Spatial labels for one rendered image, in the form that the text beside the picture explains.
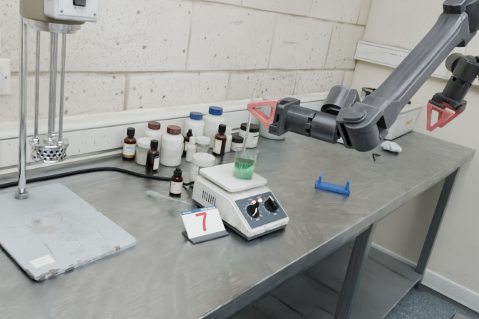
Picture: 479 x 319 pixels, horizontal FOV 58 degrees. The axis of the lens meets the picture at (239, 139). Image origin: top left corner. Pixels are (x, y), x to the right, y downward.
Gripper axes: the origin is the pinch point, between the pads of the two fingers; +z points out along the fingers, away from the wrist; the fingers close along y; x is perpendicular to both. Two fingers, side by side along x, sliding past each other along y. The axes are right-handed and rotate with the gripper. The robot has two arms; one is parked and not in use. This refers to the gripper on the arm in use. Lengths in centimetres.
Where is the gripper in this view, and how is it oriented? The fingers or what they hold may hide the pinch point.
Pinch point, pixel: (251, 107)
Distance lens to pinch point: 95.4
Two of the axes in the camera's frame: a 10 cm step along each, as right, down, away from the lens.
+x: -1.6, 9.4, 3.0
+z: -8.8, -2.7, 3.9
